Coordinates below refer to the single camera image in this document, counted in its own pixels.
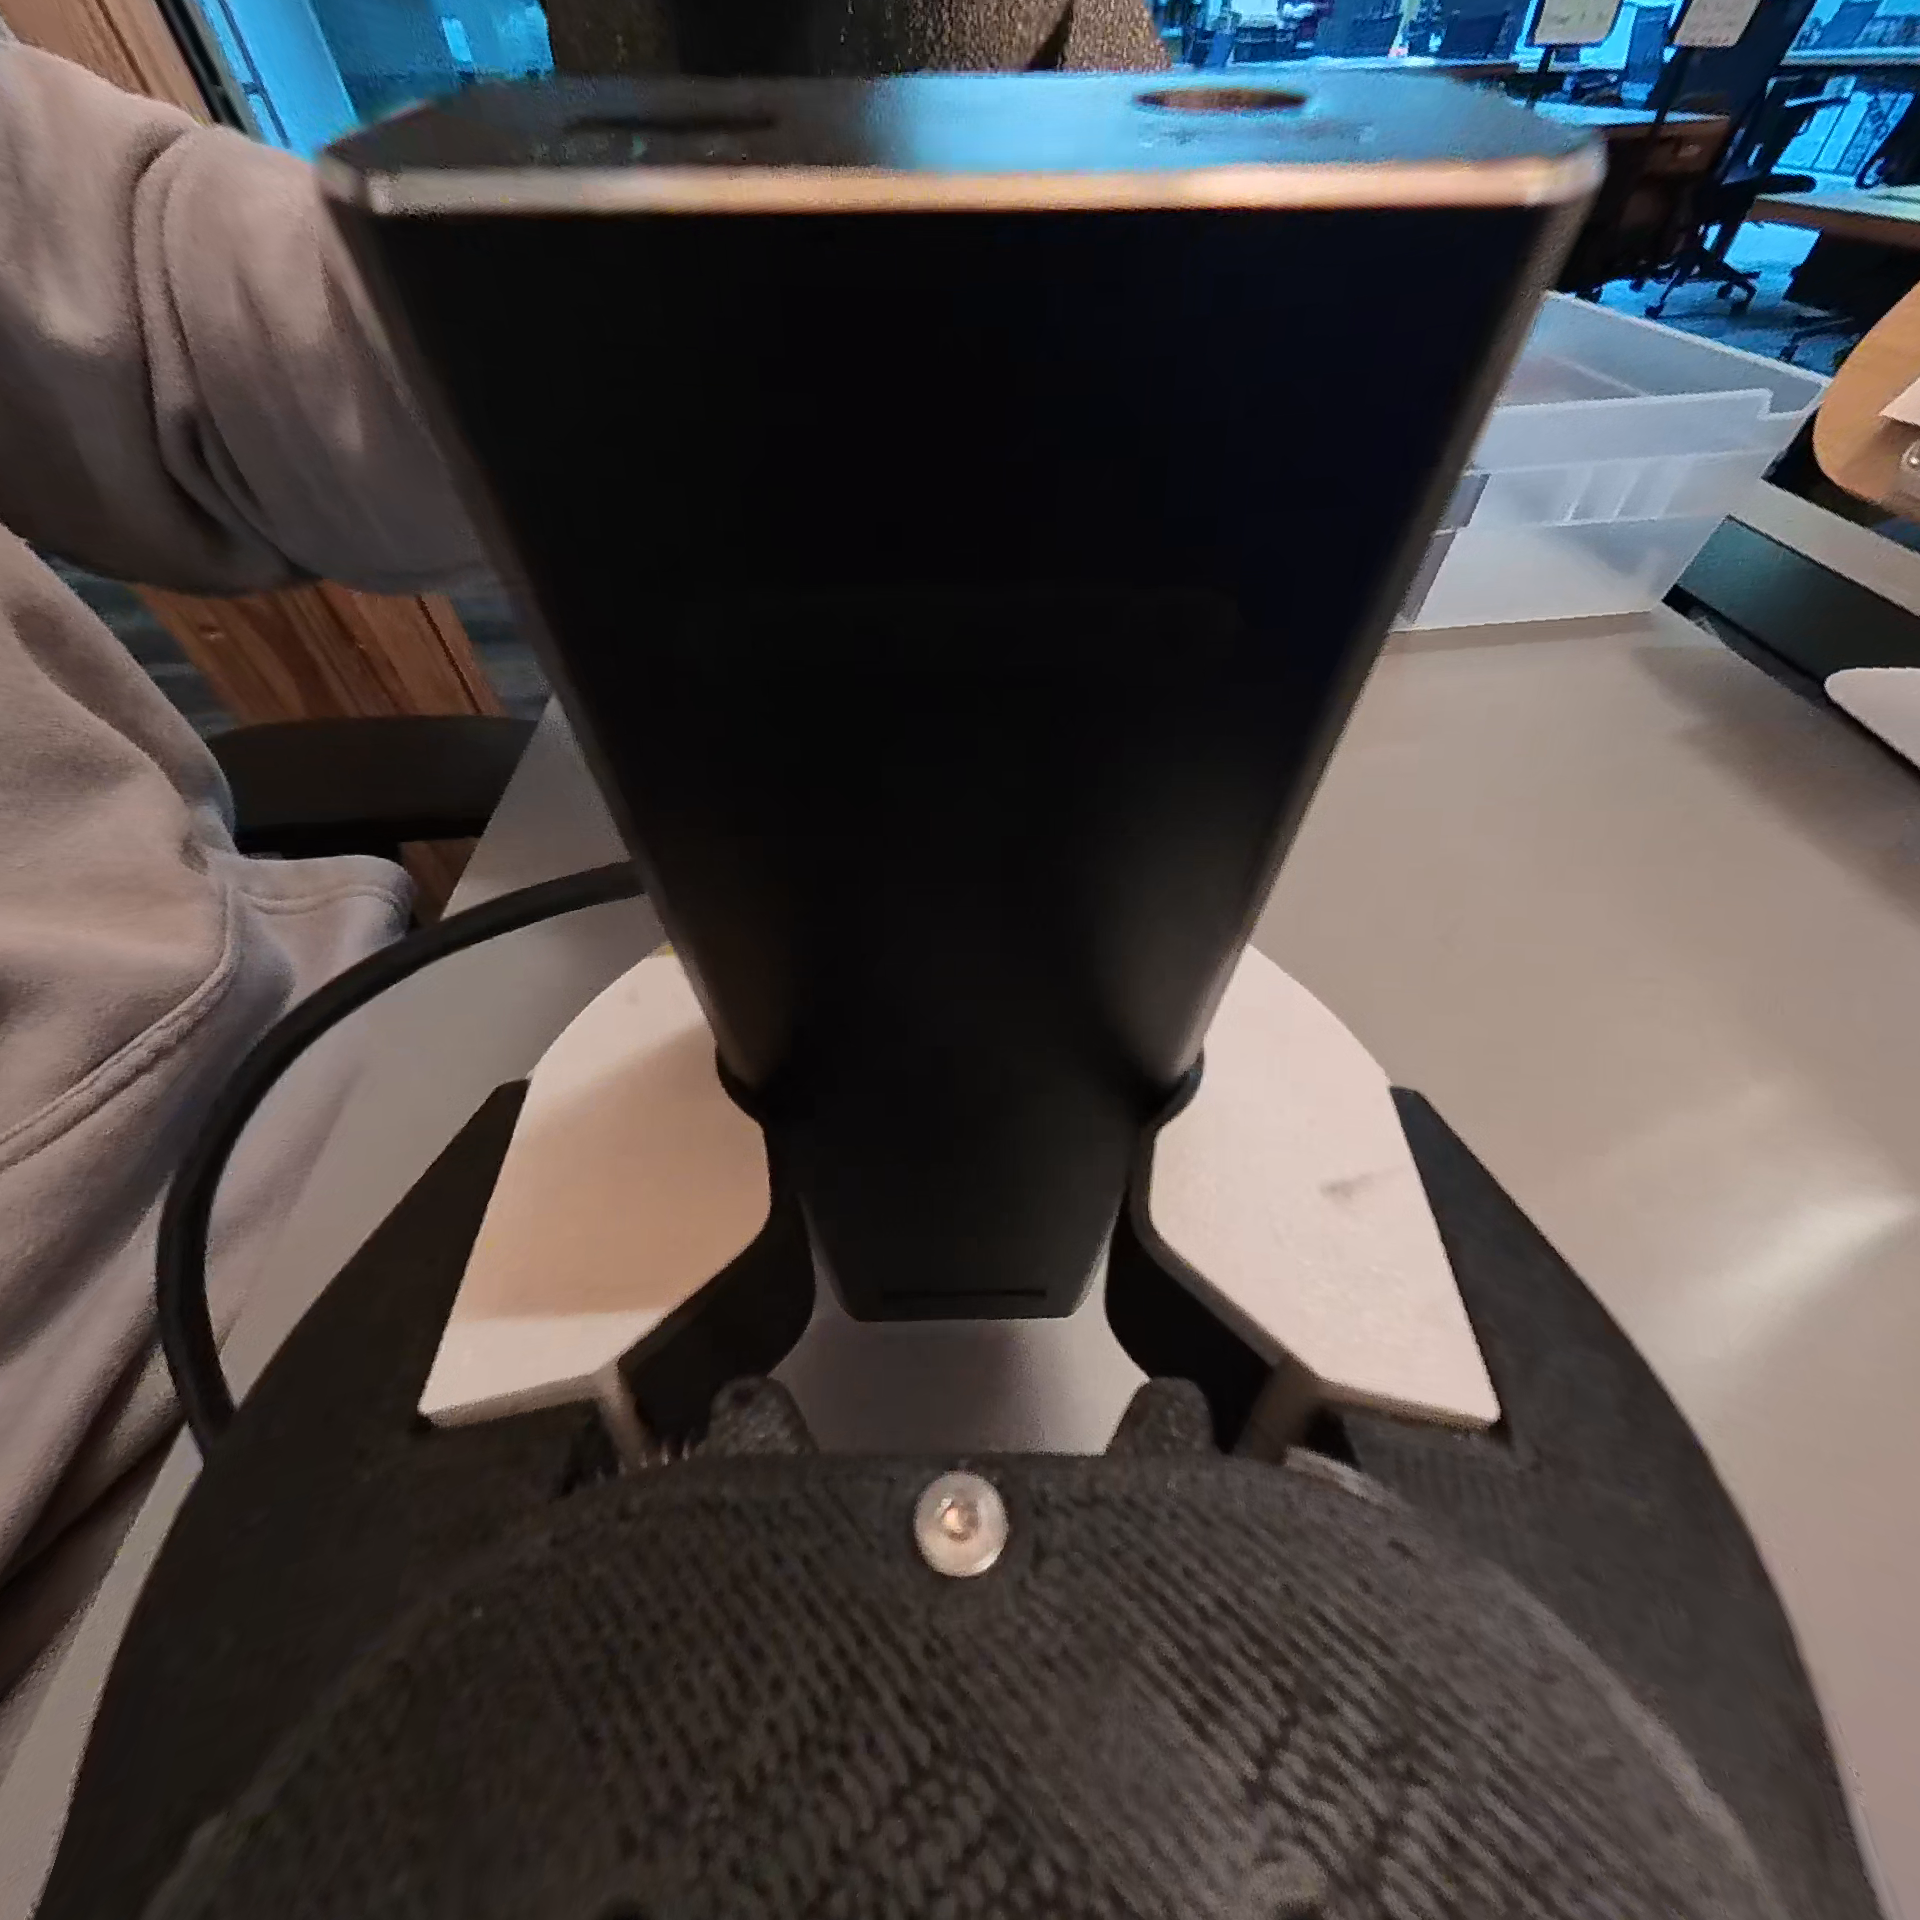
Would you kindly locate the person's left forearm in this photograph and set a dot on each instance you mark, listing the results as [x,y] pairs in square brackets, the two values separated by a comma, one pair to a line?
[182,347]

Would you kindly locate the white rounded panel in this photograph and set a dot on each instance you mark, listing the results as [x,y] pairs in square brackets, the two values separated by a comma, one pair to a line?
[1882,720]

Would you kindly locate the wooden round table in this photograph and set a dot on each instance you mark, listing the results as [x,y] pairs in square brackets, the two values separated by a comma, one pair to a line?
[1861,452]

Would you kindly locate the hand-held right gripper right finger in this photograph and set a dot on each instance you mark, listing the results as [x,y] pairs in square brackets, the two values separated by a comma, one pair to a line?
[1319,1214]

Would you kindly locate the black swivel office chair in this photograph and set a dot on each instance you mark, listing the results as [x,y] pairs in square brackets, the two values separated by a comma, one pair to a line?
[1770,181]

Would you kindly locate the black chair armrest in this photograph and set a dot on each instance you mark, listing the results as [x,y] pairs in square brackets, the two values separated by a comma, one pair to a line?
[376,788]

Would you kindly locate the black rail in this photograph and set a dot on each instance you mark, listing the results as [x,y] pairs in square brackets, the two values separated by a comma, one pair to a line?
[1786,600]

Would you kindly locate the white paper sign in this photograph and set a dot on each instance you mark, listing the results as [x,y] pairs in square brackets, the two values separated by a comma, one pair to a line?
[1576,19]
[1724,19]

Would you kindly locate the person's grey sweatshirt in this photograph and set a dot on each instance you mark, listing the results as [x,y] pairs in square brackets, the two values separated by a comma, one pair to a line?
[119,974]

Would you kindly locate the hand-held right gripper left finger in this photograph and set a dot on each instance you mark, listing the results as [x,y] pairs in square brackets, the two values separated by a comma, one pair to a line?
[599,1200]

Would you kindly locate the clear plastic storage bin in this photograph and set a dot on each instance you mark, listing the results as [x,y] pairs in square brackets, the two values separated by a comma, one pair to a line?
[1622,494]

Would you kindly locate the light grey desk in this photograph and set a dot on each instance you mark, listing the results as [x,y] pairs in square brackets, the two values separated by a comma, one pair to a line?
[1576,932]

